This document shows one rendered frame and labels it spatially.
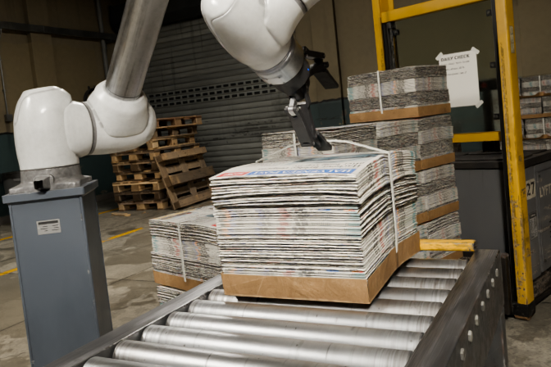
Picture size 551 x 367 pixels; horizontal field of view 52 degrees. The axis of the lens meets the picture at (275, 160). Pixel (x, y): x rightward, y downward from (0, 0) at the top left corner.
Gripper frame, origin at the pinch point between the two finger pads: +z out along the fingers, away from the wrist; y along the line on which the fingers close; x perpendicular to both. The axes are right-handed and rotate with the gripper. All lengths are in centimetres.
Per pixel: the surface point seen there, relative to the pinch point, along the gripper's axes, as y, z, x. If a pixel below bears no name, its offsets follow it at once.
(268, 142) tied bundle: -34, 86, -65
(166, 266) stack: 24, 53, -77
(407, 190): 12.0, 14.5, 13.4
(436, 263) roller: 25.6, 21.0, 18.6
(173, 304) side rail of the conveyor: 41.5, -9.0, -22.6
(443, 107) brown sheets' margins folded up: -72, 143, -9
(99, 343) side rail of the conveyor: 50, -25, -23
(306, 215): 25.1, -12.1, 4.1
